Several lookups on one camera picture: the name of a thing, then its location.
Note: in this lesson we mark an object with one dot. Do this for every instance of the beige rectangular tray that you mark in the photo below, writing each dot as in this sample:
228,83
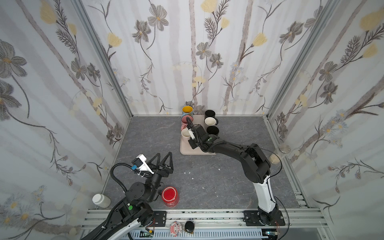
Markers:
185,147

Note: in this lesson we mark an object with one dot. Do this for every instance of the red mug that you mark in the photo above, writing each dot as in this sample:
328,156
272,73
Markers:
170,197

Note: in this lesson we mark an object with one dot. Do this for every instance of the black and white mug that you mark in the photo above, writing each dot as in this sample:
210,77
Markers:
213,130

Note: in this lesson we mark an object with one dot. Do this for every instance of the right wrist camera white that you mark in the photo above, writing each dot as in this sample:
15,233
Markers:
192,135

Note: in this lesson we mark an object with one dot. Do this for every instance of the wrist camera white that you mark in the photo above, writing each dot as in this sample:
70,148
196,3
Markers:
139,163
192,135

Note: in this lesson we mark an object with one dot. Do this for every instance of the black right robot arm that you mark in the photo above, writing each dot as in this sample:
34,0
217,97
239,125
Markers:
256,167

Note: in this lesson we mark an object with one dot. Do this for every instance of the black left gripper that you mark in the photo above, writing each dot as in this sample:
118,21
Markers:
163,171

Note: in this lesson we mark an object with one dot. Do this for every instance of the pink glass mug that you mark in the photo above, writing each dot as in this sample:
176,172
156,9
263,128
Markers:
184,121

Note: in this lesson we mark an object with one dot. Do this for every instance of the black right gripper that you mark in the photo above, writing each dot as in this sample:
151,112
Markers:
195,132

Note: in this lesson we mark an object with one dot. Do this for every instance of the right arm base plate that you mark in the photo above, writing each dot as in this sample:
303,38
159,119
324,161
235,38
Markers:
257,219

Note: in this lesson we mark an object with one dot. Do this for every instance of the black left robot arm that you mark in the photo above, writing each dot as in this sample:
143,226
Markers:
134,209

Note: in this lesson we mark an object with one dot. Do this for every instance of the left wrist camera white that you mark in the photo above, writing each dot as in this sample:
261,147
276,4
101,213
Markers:
139,163

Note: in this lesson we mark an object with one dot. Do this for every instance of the beige round sponge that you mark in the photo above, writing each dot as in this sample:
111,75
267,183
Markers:
274,159

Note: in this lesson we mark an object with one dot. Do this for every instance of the grey mug white inside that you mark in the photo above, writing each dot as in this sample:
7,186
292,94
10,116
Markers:
211,121

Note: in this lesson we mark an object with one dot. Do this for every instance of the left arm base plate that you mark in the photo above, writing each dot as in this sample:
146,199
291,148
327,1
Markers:
155,219

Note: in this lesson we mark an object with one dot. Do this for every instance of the pale pink mug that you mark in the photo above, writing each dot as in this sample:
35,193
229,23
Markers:
185,135

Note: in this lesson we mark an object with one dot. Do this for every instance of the black round knob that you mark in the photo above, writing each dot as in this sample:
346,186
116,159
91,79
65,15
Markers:
189,227

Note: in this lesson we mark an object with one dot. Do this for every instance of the pink figurine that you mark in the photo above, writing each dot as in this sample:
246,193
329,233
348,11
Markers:
175,229

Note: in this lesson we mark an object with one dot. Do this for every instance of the white plastic bottle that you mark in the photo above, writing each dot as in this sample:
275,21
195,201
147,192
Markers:
101,201

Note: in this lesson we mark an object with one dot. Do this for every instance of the blue mug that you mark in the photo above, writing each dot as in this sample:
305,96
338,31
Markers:
187,111

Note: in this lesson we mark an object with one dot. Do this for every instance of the aluminium rail frame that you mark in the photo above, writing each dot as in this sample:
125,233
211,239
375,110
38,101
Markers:
226,224

